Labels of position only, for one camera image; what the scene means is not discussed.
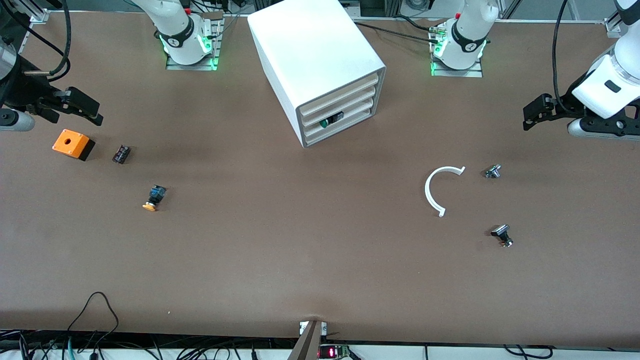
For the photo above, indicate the device with red display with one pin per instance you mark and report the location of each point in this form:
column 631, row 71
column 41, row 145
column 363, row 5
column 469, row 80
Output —
column 332, row 352

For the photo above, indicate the small silver switch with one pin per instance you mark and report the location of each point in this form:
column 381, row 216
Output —
column 492, row 172

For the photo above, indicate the aluminium profile corner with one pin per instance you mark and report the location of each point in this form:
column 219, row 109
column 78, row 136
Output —
column 612, row 27
column 40, row 17

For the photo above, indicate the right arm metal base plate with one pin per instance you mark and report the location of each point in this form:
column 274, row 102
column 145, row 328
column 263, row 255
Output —
column 192, row 66

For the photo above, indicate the grey camera mount beam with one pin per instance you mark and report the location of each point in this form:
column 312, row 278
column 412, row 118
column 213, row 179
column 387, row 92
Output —
column 307, row 347

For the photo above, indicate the small black contact block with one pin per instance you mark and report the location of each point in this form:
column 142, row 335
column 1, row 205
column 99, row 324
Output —
column 121, row 154

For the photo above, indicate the black push button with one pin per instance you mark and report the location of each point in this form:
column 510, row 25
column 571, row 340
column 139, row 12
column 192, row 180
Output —
column 500, row 231

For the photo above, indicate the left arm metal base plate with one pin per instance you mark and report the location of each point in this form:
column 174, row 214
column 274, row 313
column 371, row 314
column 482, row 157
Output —
column 457, row 73

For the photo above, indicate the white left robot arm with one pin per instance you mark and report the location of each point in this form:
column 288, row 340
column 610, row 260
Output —
column 467, row 30

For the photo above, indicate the yellow push button blue body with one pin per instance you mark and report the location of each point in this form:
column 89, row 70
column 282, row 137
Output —
column 156, row 194

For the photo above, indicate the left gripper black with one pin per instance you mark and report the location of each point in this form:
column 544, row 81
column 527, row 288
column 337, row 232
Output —
column 564, row 106

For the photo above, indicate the orange button enclosure box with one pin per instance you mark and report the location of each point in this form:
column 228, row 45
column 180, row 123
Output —
column 70, row 142

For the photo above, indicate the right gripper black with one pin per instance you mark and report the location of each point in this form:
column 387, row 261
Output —
column 26, row 91

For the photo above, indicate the green push button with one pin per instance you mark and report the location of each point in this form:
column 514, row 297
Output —
column 325, row 122

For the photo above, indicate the white drawer cabinet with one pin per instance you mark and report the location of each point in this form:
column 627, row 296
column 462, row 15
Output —
column 310, row 45

